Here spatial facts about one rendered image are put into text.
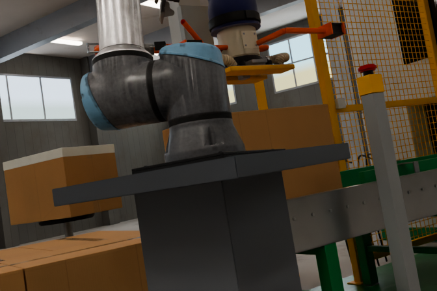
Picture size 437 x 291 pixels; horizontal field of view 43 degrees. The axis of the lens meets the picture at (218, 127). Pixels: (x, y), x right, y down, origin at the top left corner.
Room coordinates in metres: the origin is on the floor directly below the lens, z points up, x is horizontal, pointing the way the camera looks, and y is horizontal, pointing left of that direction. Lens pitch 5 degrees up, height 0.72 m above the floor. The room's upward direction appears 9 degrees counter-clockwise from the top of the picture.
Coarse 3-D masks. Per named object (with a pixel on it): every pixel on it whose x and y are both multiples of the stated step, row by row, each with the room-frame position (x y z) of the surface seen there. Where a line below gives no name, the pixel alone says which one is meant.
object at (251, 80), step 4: (228, 76) 2.41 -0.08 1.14; (232, 76) 2.41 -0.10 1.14; (236, 76) 2.42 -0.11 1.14; (252, 76) 2.47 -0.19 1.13; (256, 76) 2.48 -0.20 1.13; (260, 76) 2.49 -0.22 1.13; (264, 76) 2.50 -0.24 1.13; (228, 80) 2.39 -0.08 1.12; (232, 80) 2.41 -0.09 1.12; (236, 80) 2.42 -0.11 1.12; (240, 80) 2.43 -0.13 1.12; (244, 80) 2.45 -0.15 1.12; (248, 80) 2.47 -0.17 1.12; (252, 80) 2.49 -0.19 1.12; (256, 80) 2.50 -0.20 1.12; (260, 80) 2.52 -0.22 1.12; (228, 84) 2.50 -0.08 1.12
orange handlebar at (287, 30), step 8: (280, 32) 2.20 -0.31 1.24; (288, 32) 2.19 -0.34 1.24; (296, 32) 2.22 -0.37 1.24; (304, 32) 2.24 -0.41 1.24; (312, 32) 2.26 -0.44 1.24; (320, 32) 2.29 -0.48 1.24; (264, 40) 2.29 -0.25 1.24; (96, 48) 2.00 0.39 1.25; (224, 48) 2.30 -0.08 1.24; (264, 48) 2.43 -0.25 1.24
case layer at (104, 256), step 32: (0, 256) 2.23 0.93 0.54; (32, 256) 2.01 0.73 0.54; (64, 256) 1.82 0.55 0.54; (96, 256) 1.78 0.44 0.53; (128, 256) 1.84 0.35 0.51; (0, 288) 1.62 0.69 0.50; (32, 288) 1.67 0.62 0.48; (64, 288) 1.72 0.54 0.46; (96, 288) 1.77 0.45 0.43; (128, 288) 1.83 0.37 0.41
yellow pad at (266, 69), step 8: (240, 64) 2.25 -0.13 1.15; (264, 64) 2.29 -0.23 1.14; (272, 64) 2.31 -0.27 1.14; (280, 64) 2.32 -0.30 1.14; (288, 64) 2.34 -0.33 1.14; (232, 72) 2.20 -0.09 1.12; (240, 72) 2.23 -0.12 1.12; (248, 72) 2.27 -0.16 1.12; (256, 72) 2.30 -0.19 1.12; (264, 72) 2.33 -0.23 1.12; (272, 72) 2.36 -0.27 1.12; (280, 72) 2.40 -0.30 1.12
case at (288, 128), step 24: (240, 120) 2.12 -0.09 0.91; (264, 120) 2.19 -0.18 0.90; (288, 120) 2.25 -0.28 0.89; (312, 120) 2.32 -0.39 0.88; (264, 144) 2.18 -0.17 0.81; (288, 144) 2.24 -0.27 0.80; (312, 144) 2.31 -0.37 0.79; (312, 168) 2.30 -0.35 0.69; (336, 168) 2.37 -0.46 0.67; (288, 192) 2.22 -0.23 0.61; (312, 192) 2.29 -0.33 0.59
